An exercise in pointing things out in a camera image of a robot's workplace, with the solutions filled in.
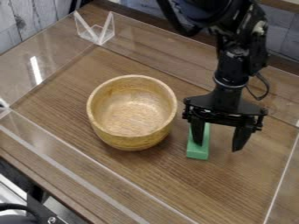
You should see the clear acrylic corner bracket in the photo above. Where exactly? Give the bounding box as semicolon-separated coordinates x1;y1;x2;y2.
73;11;114;46

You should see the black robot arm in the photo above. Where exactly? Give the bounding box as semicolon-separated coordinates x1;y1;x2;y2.
156;0;268;151

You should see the black table clamp mount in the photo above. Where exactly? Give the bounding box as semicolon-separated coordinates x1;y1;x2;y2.
0;186;70;224

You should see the green rectangular block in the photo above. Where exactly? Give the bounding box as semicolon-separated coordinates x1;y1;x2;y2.
185;123;210;160

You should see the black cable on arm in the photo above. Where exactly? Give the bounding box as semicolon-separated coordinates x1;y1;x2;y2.
244;72;270;102

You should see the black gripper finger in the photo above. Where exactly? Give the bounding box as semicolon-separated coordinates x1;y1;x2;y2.
232;124;254;151
190;116;205;145

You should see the wooden bowl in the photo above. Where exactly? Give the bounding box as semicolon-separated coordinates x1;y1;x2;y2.
86;74;177;151

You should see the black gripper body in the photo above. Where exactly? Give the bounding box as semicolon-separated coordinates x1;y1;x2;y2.
181;76;269;130

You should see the clear acrylic tray wall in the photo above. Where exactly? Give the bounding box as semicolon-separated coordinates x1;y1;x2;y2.
0;101;197;224

